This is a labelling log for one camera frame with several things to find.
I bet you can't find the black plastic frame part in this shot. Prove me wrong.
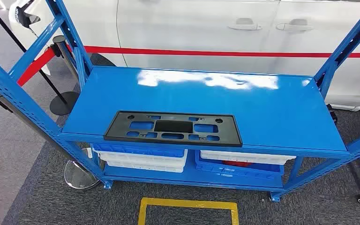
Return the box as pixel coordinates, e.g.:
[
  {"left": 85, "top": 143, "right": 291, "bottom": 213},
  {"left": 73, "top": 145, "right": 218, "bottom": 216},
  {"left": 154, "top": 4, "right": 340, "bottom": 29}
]
[{"left": 104, "top": 111, "right": 243, "bottom": 148}]

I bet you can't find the blue metal shelf rack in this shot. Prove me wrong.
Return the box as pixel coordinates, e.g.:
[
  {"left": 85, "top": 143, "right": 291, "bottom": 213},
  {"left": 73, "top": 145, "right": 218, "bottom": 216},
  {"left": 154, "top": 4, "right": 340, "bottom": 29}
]
[{"left": 0, "top": 0, "right": 360, "bottom": 210}]

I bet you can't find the red barrier belt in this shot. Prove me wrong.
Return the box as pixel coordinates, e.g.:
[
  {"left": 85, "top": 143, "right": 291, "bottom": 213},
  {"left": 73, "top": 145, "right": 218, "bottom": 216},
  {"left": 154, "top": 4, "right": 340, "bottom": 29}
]
[
  {"left": 67, "top": 45, "right": 360, "bottom": 59},
  {"left": 17, "top": 46, "right": 56, "bottom": 87}
]

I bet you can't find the red plastic item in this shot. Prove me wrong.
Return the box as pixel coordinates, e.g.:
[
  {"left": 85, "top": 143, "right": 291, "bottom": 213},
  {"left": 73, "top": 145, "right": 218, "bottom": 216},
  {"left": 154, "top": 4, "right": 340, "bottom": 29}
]
[{"left": 223, "top": 160, "right": 251, "bottom": 168}]

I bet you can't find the white car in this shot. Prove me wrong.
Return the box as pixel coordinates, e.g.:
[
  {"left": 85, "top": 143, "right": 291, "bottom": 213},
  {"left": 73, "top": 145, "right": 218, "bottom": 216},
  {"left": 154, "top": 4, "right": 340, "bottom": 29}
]
[{"left": 8, "top": 0, "right": 360, "bottom": 112}]

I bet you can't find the black pole with disc base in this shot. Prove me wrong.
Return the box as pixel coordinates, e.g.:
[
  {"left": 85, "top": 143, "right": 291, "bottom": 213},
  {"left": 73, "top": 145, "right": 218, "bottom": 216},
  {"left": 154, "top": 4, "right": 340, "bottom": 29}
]
[{"left": 0, "top": 0, "right": 81, "bottom": 116}]

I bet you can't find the white car door handle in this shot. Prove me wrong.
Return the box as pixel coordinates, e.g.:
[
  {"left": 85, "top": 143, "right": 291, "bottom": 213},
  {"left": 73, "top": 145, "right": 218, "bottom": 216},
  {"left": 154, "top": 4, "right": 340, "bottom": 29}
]
[
  {"left": 228, "top": 17, "right": 263, "bottom": 31},
  {"left": 275, "top": 18, "right": 314, "bottom": 32}
]

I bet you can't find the chrome barrier post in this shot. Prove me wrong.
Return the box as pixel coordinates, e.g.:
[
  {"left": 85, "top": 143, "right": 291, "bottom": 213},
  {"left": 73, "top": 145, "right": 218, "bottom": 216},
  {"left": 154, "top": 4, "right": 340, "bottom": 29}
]
[
  {"left": 52, "top": 35, "right": 81, "bottom": 84},
  {"left": 0, "top": 89, "right": 106, "bottom": 191}
]

